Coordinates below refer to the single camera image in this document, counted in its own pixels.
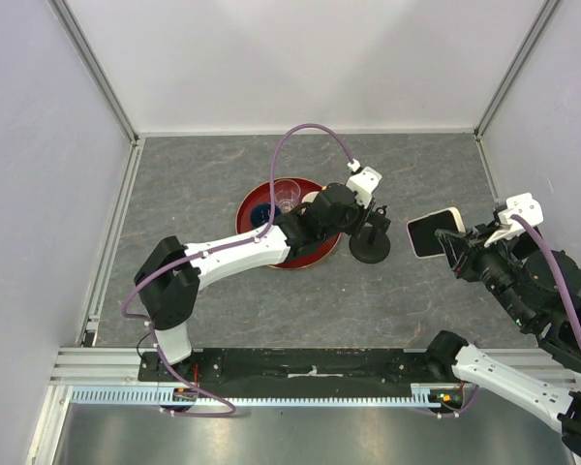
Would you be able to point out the white cable duct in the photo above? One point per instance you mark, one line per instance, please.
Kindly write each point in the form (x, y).
(177, 397)

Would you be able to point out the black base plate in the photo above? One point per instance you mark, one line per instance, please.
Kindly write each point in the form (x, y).
(311, 373)

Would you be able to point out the dark blue cup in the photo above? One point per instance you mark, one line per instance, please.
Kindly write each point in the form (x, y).
(260, 214)

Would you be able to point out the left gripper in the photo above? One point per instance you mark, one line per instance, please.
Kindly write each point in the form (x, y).
(363, 213)

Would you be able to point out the phone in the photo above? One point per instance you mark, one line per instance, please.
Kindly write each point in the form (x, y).
(421, 231)

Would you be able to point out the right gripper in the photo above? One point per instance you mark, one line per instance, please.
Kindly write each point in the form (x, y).
(460, 253)

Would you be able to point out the yellow mug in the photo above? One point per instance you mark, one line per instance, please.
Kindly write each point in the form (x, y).
(310, 197)

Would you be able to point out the round base phone holder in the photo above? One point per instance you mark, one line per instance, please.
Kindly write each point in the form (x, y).
(372, 244)

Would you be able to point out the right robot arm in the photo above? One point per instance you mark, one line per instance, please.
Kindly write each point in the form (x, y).
(540, 290)

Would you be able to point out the clear glass cup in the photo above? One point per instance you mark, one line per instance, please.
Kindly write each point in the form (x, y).
(287, 194)

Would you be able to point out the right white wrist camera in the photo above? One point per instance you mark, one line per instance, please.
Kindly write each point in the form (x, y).
(524, 206)

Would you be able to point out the red round tray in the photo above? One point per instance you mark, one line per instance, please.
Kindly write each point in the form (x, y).
(261, 194)

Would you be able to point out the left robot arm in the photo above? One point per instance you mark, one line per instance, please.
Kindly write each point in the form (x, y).
(171, 278)

